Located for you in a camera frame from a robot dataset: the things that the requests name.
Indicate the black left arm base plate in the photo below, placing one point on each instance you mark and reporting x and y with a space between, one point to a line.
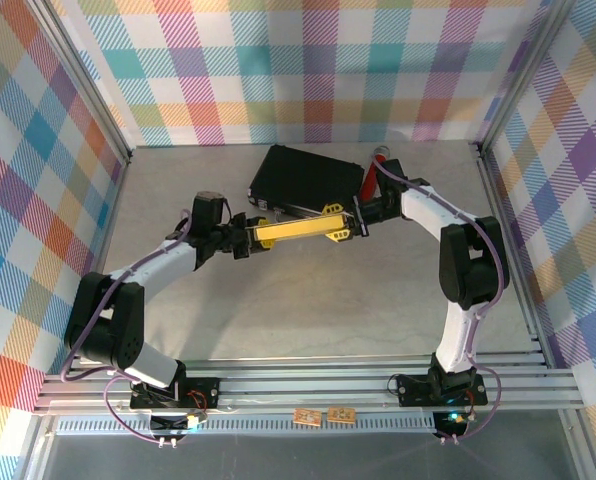
203 392

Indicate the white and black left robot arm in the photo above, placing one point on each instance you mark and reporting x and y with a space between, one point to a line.
158 262

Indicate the small black controller board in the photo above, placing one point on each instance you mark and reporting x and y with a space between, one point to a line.
453 422
178 422

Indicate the black briefcase with metal trim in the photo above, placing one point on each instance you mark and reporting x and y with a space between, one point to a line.
303 175

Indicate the small orange circuit board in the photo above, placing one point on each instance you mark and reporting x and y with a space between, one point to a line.
308 417
341 415

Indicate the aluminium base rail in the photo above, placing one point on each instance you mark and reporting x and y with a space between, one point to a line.
303 385

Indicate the aluminium frame post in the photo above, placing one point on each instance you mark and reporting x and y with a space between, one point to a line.
524 70
78 75

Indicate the yellow and white paper box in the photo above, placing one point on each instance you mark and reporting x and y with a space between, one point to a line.
298 230

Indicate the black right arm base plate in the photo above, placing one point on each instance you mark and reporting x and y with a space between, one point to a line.
413 390

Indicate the red microphone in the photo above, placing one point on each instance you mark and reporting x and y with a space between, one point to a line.
369 182

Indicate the aluminium side rail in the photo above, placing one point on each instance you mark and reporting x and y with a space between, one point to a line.
499 200
119 177

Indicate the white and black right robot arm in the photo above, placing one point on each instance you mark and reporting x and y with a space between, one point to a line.
428 210

